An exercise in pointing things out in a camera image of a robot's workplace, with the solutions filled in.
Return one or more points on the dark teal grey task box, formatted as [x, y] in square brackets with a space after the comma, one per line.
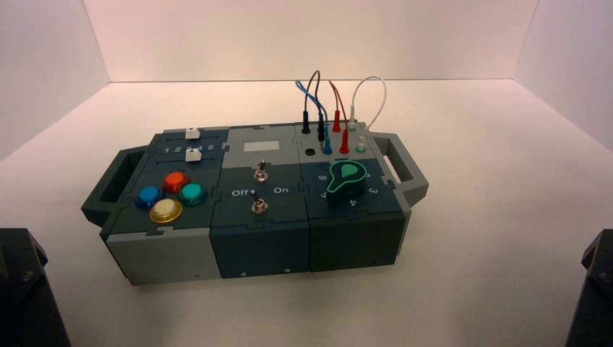
[258, 244]

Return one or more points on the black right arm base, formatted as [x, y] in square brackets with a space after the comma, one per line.
[596, 297]

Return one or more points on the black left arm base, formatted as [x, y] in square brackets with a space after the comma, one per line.
[21, 297]

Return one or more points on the black green rotary knob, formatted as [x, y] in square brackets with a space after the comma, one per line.
[347, 181]

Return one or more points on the grey display panel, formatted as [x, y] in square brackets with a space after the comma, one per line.
[261, 146]

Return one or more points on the white slider knob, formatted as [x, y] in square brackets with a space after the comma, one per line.
[193, 155]
[192, 133]

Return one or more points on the green dome push button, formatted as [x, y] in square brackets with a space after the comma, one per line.
[193, 194]

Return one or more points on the red dome push button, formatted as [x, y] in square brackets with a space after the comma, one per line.
[176, 182]

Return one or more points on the yellow dome push button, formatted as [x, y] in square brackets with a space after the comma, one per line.
[165, 211]

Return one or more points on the blue dome push button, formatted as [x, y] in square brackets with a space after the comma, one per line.
[149, 196]

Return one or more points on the metal toggle switch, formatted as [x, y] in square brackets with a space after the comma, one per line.
[261, 172]
[259, 205]

